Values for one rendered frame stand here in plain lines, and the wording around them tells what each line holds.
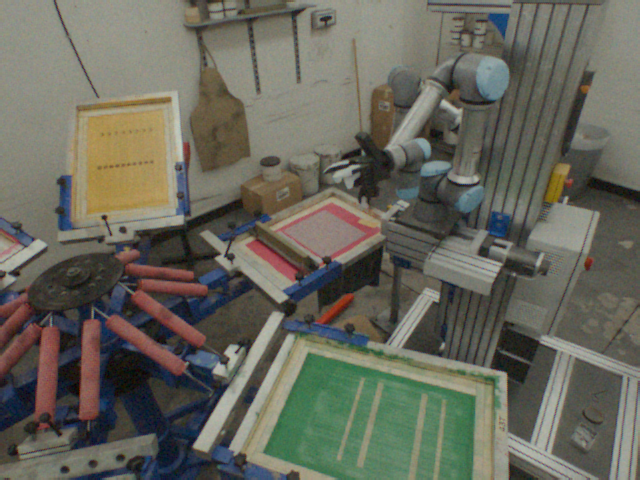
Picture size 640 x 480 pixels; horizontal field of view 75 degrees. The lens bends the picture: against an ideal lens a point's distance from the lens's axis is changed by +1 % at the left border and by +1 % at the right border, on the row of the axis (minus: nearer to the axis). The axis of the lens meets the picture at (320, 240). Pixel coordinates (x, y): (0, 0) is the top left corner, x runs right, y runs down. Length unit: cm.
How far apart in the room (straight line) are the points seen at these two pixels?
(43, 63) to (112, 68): 42
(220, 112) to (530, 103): 281
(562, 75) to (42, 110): 308
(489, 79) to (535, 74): 27
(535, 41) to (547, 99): 19
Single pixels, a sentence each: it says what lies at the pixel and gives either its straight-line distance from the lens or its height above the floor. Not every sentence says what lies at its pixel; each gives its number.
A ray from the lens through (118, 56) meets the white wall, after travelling 359.
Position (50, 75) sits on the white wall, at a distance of 350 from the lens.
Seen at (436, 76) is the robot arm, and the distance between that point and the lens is 153.
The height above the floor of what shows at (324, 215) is 96.
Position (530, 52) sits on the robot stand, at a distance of 165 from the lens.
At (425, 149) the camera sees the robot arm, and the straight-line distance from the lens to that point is 138.
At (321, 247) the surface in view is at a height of 96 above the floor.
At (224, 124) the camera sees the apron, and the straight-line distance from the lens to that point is 396.
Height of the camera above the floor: 222
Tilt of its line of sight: 36 degrees down
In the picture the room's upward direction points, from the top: 3 degrees counter-clockwise
